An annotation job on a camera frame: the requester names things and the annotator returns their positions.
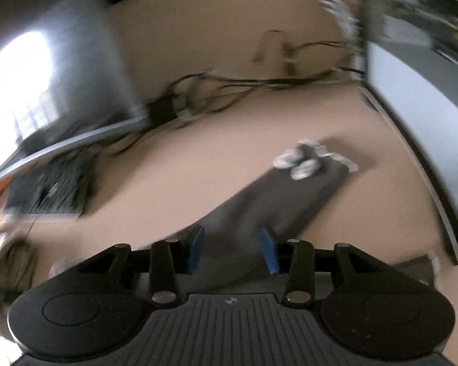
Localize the black cable bundle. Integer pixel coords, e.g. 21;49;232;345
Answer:
111;28;367;157

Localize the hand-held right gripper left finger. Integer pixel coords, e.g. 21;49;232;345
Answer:
78;224;206;309

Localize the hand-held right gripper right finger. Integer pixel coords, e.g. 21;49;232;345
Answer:
257;228;384;307

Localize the black power adapter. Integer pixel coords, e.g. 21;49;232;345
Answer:
147;95;178;123

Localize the olive cloth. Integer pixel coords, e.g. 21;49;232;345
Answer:
0;236;38;287

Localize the black keyboard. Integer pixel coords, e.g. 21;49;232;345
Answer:
2;152;96;222

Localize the black-framed monitor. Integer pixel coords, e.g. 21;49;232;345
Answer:
359;0;458;265

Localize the curved silver-edged monitor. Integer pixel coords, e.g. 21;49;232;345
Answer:
0;0;147;184

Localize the dark grey patterned sock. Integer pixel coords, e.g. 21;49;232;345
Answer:
164;139;361;294

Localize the coiled white cable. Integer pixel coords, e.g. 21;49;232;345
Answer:
320;0;367;69

